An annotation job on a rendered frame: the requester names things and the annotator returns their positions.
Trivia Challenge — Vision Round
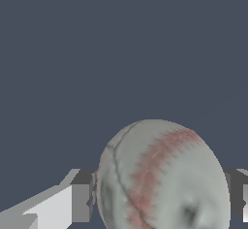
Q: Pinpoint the white baseball with red stitching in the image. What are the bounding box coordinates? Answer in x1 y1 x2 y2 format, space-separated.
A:
95 118 232 229

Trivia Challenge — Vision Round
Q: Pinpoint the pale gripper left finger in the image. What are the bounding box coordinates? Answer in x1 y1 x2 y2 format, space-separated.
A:
0 168 99 229

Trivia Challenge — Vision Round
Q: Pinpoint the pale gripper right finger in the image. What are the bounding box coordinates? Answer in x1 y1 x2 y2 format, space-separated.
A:
223 168 248 223

